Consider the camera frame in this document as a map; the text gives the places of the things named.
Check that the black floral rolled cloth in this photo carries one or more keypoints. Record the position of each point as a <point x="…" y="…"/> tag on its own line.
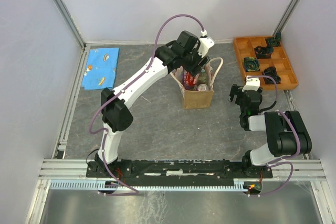
<point x="271" y="72"/>

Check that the orange wooden divided tray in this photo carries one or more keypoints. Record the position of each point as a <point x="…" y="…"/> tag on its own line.
<point x="244" y="48"/>

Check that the red cola can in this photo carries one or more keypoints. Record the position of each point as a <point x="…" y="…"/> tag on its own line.
<point x="188" y="80"/>

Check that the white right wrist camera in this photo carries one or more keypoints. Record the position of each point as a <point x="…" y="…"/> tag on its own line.
<point x="251" y="83"/>

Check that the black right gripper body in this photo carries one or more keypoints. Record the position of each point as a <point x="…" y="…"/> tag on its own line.
<point x="237" y="91"/>

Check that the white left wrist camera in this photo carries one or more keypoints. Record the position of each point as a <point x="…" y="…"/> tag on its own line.
<point x="205" y="44"/>

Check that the dark green cloth corner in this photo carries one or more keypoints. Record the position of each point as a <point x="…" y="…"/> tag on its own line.
<point x="274" y="41"/>

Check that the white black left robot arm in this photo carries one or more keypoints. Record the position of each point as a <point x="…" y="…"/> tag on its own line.
<point x="188" y="52"/>

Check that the green yellow rolled cloth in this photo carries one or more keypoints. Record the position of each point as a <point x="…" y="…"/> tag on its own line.
<point x="251" y="64"/>

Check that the burlap canvas tote bag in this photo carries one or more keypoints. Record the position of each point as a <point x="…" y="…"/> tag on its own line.
<point x="199" y="98"/>

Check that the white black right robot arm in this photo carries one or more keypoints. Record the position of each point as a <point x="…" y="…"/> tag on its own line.
<point x="286" y="133"/>

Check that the black rolled cloth upper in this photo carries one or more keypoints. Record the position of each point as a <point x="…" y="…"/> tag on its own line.
<point x="263" y="52"/>

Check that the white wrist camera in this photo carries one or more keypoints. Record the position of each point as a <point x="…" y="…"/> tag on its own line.
<point x="251" y="83"/>
<point x="205" y="44"/>

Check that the purple Fanta can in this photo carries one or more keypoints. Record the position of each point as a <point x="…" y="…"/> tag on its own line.
<point x="203" y="87"/>

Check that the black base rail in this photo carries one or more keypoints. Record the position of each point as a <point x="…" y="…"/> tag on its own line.
<point x="186" y="173"/>

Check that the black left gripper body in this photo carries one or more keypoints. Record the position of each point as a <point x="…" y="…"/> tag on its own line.
<point x="191" y="59"/>

